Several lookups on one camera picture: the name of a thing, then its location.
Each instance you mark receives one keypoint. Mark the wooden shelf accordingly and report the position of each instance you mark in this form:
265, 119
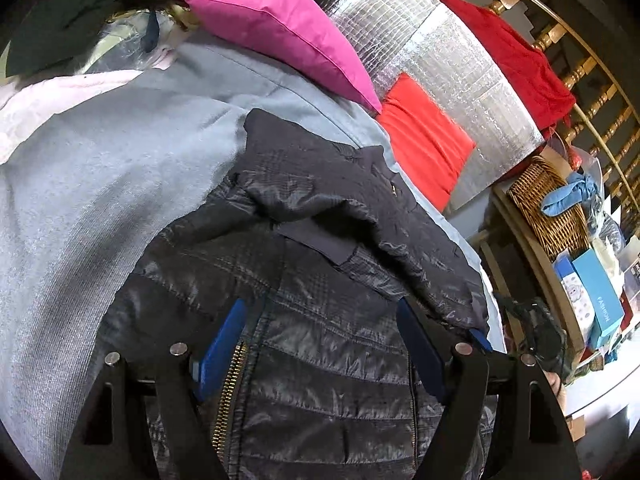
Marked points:
525, 260

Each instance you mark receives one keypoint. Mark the grey blanket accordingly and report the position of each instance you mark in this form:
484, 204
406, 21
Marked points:
100, 185

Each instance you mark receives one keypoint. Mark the pink pillow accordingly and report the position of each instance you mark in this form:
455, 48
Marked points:
280, 25

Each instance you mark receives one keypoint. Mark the red pillow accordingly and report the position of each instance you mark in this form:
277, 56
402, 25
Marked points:
425, 140

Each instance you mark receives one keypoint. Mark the dark green cloth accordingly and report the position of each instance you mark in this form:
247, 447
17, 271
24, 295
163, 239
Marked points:
60, 20

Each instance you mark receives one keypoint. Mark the light blue cloth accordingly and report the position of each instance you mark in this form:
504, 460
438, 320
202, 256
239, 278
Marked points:
565, 197

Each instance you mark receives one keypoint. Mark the wooden bed railing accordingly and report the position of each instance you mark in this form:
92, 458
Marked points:
550, 36

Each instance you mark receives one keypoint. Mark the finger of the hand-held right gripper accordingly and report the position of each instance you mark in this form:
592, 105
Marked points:
481, 341

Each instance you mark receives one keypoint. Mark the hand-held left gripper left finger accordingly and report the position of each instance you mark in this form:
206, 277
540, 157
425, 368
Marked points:
220, 350

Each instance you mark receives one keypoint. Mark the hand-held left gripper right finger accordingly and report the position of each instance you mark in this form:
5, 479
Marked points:
422, 345

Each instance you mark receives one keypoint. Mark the red cloth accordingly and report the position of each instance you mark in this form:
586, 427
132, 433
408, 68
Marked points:
515, 65

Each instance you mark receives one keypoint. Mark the blue cardboard box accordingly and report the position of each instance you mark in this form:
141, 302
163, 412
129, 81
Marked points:
597, 295

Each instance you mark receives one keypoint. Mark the black quilted jacket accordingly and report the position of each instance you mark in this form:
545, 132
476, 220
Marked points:
325, 360

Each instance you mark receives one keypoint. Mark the white bed sheet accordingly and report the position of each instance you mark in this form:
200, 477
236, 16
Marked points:
40, 105

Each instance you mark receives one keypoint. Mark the silver foil insulation mat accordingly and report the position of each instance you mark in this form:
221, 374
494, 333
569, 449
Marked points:
450, 50

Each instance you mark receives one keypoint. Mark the clear plastic bag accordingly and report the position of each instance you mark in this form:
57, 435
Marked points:
125, 45

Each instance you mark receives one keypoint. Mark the wicker basket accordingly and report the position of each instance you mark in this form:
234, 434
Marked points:
530, 195

